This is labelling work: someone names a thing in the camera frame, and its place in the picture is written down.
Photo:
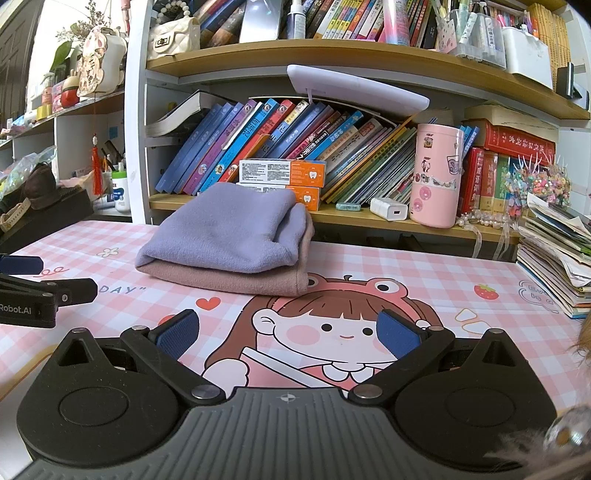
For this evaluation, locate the white charger plug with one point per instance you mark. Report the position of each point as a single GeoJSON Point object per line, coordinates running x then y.
{"type": "Point", "coordinates": [390, 210]}

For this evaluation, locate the white flat lamp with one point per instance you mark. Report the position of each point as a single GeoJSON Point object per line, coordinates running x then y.
{"type": "Point", "coordinates": [360, 87]}

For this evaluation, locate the pink checked cartoon table mat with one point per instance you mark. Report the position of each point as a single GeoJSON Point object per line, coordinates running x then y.
{"type": "Point", "coordinates": [438, 277]}

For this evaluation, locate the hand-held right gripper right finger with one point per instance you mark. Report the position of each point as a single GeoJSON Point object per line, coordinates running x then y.
{"type": "Point", "coordinates": [395, 334]}

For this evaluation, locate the bunch of marker pens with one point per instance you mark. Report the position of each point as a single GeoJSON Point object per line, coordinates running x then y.
{"type": "Point", "coordinates": [478, 32]}

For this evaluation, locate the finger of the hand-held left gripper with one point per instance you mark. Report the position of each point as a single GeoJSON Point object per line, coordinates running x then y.
{"type": "Point", "coordinates": [69, 291]}
{"type": "Point", "coordinates": [21, 265]}

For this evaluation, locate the dark spray bottle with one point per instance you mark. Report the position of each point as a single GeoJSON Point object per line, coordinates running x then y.
{"type": "Point", "coordinates": [296, 21]}

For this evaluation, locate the stack of worn booklets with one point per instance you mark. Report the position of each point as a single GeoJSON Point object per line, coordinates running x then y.
{"type": "Point", "coordinates": [549, 263]}

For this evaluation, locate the red thick lying dictionary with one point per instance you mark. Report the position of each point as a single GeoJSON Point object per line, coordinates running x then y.
{"type": "Point", "coordinates": [512, 141]}

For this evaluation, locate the pink sticker tumbler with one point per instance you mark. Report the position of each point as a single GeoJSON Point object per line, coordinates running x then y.
{"type": "Point", "coordinates": [436, 184]}

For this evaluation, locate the brown hair strands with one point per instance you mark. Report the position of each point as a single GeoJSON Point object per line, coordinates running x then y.
{"type": "Point", "coordinates": [581, 337]}

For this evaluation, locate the white desk organizer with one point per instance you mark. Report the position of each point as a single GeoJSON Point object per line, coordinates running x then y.
{"type": "Point", "coordinates": [526, 55]}

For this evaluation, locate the row of leaning colourful books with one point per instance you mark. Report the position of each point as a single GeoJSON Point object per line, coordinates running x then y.
{"type": "Point", "coordinates": [277, 134]}

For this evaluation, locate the pile of colourful hair clips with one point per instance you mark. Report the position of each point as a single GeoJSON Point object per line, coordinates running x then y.
{"type": "Point", "coordinates": [538, 187]}

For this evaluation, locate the row of yellow books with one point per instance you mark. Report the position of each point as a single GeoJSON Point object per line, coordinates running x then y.
{"type": "Point", "coordinates": [551, 27]}

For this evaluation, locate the red round doll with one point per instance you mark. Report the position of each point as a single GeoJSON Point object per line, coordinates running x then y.
{"type": "Point", "coordinates": [69, 94]}

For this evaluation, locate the red hanging tassel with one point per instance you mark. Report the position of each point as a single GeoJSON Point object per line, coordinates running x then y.
{"type": "Point", "coordinates": [97, 170]}

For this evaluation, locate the fluffy trim with clear bead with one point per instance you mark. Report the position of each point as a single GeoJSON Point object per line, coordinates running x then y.
{"type": "Point", "coordinates": [565, 434]}

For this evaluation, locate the wooden bookshelf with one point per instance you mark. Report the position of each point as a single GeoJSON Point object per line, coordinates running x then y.
{"type": "Point", "coordinates": [323, 55]}

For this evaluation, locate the clear ribbon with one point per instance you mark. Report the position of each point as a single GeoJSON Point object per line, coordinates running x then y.
{"type": "Point", "coordinates": [501, 242]}

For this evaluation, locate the white side shelf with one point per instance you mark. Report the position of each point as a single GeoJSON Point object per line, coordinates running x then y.
{"type": "Point", "coordinates": [69, 134]}

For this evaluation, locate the purple and pink sweater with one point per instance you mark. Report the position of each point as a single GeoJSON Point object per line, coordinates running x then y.
{"type": "Point", "coordinates": [221, 230]}

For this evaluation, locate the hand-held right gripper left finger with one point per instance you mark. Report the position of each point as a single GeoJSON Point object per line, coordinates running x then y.
{"type": "Point", "coordinates": [178, 331]}

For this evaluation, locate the row of upright paperback books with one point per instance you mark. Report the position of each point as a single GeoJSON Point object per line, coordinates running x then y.
{"type": "Point", "coordinates": [341, 18]}

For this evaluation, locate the bag of colourful trinkets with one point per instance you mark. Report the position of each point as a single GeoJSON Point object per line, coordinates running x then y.
{"type": "Point", "coordinates": [16, 175]}

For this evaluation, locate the green upright dictionary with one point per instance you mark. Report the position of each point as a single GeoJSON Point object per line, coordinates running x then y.
{"type": "Point", "coordinates": [490, 184]}

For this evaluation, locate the green leafy plant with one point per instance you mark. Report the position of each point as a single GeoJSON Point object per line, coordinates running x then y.
{"type": "Point", "coordinates": [62, 55]}

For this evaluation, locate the thick grey paperback book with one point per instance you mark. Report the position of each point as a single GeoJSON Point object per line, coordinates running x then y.
{"type": "Point", "coordinates": [184, 113]}

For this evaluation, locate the cream thick lying book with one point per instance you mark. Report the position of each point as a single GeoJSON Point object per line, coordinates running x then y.
{"type": "Point", "coordinates": [508, 115]}

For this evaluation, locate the white jug with paper fan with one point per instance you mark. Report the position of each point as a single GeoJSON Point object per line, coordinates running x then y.
{"type": "Point", "coordinates": [104, 60]}

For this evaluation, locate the brown cloth pouch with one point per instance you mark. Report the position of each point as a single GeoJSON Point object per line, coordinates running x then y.
{"type": "Point", "coordinates": [40, 184]}

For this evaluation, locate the black case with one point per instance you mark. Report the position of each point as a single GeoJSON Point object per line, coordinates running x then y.
{"type": "Point", "coordinates": [60, 217]}

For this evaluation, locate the cream quilted handbag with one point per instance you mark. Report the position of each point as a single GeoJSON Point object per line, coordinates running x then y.
{"type": "Point", "coordinates": [173, 39]}

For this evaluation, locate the teal eraser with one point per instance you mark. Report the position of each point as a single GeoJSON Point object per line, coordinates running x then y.
{"type": "Point", "coordinates": [348, 206]}

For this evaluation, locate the white lotion bottle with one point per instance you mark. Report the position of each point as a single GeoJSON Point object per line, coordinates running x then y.
{"type": "Point", "coordinates": [121, 196]}

